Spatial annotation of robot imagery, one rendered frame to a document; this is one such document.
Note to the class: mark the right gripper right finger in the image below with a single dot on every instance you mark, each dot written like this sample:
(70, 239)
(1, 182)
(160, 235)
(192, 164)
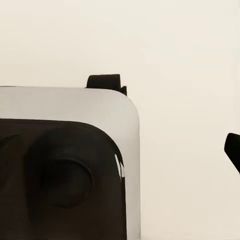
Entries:
(232, 149)

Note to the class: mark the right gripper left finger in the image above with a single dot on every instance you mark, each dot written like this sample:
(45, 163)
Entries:
(12, 149)

